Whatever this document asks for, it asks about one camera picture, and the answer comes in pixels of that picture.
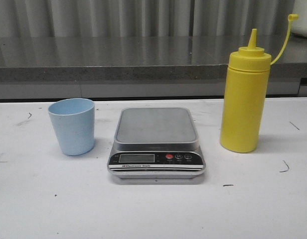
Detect light blue plastic cup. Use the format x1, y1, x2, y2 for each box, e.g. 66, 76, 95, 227
48, 98, 95, 156

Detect yellow squeeze bottle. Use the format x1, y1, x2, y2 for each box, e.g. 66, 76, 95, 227
220, 14, 299, 153

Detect silver digital kitchen scale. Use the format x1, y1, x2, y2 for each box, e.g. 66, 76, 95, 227
107, 108, 206, 179

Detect grey stone counter shelf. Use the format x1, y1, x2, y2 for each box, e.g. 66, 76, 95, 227
0, 34, 307, 100

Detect white container in background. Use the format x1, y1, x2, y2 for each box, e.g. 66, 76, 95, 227
291, 0, 307, 38

